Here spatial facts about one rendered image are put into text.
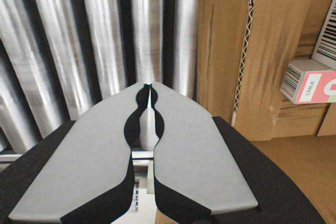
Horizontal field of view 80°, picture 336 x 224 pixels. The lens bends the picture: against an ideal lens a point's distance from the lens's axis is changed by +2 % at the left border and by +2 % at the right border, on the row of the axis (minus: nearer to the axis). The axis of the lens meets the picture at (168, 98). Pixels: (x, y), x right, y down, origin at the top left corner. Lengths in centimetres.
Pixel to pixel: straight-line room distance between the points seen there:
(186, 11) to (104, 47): 13
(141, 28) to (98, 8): 6
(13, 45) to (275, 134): 48
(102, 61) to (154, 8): 11
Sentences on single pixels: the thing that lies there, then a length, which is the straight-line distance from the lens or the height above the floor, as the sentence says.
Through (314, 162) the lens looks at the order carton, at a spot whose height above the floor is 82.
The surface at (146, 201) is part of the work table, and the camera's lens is 58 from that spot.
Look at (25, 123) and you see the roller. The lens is 47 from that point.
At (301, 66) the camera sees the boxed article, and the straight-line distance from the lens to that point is 35.
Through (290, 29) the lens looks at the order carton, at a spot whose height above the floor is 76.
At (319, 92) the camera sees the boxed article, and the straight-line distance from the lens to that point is 37.
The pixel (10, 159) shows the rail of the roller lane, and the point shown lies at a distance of 54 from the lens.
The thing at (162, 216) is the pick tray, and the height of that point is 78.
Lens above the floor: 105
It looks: 58 degrees down
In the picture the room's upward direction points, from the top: 175 degrees clockwise
